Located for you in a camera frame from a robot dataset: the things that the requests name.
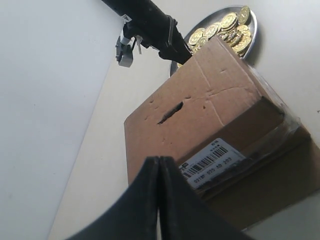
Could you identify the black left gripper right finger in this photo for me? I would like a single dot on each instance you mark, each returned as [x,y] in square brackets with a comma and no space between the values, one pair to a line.
[183,215]

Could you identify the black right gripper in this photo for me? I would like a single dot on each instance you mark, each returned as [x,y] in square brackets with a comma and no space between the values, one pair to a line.
[160,33]

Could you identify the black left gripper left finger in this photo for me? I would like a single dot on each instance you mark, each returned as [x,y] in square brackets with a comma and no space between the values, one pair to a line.
[134,215]

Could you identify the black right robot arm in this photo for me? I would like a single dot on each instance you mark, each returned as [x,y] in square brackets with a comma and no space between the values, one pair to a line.
[134,9]

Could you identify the brown cardboard box with slot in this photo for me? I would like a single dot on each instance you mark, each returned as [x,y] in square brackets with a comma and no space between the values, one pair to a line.
[214,95]

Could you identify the gold coin upper left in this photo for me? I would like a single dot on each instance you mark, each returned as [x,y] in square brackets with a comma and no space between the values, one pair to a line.
[196,35]

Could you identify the gold coin centre stack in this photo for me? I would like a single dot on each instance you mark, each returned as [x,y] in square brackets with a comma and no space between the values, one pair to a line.
[212,30]

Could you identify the round steel plate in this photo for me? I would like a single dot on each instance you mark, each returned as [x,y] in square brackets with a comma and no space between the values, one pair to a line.
[241,38]

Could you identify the white barcode label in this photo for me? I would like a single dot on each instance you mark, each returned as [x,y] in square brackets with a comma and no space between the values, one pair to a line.
[210,162]

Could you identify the gold coin top centre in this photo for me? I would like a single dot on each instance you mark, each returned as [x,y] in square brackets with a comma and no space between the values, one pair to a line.
[229,21]

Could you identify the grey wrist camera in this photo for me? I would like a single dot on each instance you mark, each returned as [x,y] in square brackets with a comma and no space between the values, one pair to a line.
[124,52]

